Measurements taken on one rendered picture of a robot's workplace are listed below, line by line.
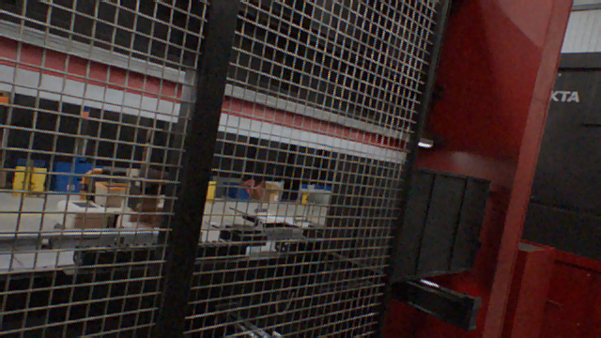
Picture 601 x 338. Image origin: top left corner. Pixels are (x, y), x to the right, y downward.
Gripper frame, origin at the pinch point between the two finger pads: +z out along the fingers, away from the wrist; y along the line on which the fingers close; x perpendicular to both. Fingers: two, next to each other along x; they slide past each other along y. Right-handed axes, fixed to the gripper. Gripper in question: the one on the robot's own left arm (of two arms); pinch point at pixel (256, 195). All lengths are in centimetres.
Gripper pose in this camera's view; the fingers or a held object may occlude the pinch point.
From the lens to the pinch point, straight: 212.1
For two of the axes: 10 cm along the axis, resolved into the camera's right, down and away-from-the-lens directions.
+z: 2.1, 9.3, -3.1
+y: 6.8, 0.8, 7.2
